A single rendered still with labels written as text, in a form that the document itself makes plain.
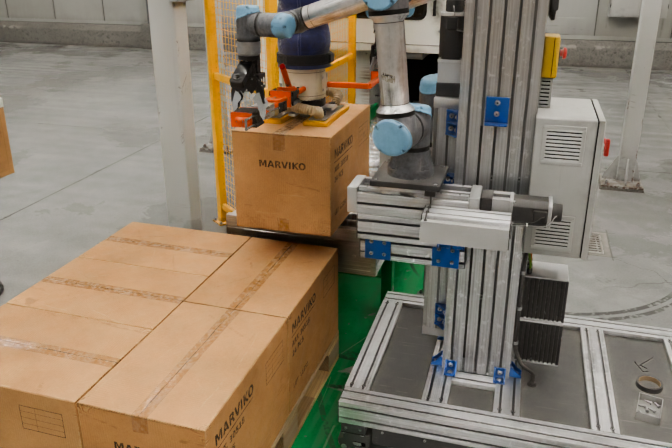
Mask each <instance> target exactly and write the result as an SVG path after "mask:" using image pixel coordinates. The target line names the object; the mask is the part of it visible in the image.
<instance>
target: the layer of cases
mask: <svg viewBox="0 0 672 448"><path fill-rule="evenodd" d="M337 331H338V248H333V247H325V246H317V245H310V244H302V243H294V242H286V241H279V240H271V239H263V238H255V237H252V238H251V237H248V236H240V235H232V234H224V233H217V232H209V231H201V230H193V229H186V228H178V227H170V226H163V225H155V224H147V223H139V222H131V223H130V224H128V225H127V226H125V227H124V228H122V229H120V230H119V231H117V232H116V233H114V234H113V235H111V236H110V237H108V238H106V239H105V240H103V241H102V242H100V243H99V244H97V245H96V246H94V247H92V248H91V249H89V250H88V251H86V252H85V253H83V254H81V255H80V256H78V257H77V258H75V259H74V260H72V261H71V262H69V263H67V264H66V265H64V266H63V267H61V268H60V269H58V270H57V271H55V272H53V273H52V274H50V275H49V276H47V277H46V278H44V279H42V280H41V281H39V282H38V283H36V284H35V285H33V286H32V287H30V288H28V289H27V290H25V291H24V292H22V293H21V294H19V295H18V296H16V297H14V298H13V299H11V300H10V301H8V302H7V303H6V304H4V305H2V306H0V448H271V446H272V444H273V443H274V441H275V439H276V437H277V436H278V434H279V432H280V430H281V429H282V427H283V425H284V423H285V422H286V420H287V418H288V416H289V414H290V413H291V411H292V409H293V408H294V406H295V404H296V402H297V401H298V399H299V397H300V395H301V394H302V392H303V390H304V388H305V387H306V385H307V383H308V381H309V380H310V378H311V376H312V374H313V373H314V371H315V369H316V368H317V366H318V364H319V362H320V361H321V359H322V357H323V355H324V354H325V352H326V350H327V348H328V347H329V345H330V343H331V341H332V340H333V338H334V336H335V334H336V333H337Z"/></svg>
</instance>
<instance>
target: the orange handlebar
mask: <svg viewBox="0 0 672 448"><path fill-rule="evenodd" d="M378 83H379V77H378V76H376V77H375V78H374V79H372V80H371V81H370V82H368V83H353V82H332V81H328V82H327V87H335V88H355V89H371V88H373V87H374V86H375V85H376V84H378ZM304 91H306V87H304V86H302V87H300V88H299V94H301V93H303V92H304ZM299 94H298V95H299ZM265 99H266V100H267V101H268V102H270V103H274V106H275V108H277V107H278V103H280V102H283V101H288V98H287V97H286V96H284V97H283V98H278V97H277V96H273V97H267V98H265ZM246 118H248V117H235V122H236V123H238V124H245V121H244V119H246Z"/></svg>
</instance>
